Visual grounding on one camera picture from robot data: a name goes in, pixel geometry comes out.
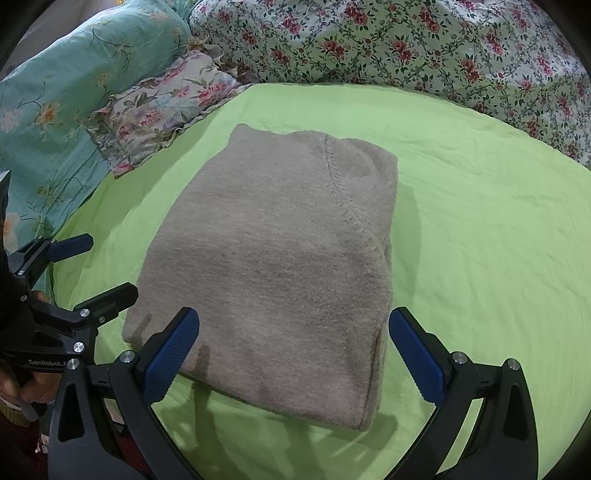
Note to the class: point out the person's left hand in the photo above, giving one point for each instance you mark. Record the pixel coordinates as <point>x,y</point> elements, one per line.
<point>44,385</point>

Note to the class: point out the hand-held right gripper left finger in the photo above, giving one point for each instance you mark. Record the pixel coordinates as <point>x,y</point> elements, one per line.
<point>171,355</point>

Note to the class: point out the red flower print quilt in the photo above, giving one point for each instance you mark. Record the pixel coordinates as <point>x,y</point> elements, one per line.
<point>415,37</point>

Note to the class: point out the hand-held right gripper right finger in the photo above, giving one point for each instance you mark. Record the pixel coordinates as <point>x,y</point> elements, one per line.
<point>418,355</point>

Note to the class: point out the ruffled floral pillow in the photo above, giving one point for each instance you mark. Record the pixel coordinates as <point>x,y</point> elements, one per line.
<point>152,106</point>

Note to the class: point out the green bed sheet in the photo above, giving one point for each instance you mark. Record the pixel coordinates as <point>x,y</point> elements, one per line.
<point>485,230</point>

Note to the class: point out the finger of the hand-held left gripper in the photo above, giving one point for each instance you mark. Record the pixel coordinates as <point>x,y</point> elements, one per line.
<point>69,246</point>
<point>113,297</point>

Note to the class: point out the beige knit sweater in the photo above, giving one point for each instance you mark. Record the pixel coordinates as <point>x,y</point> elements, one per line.
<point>277,254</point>

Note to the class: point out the teal floral pillow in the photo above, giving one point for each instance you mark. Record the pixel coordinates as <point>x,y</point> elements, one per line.
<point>69,69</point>

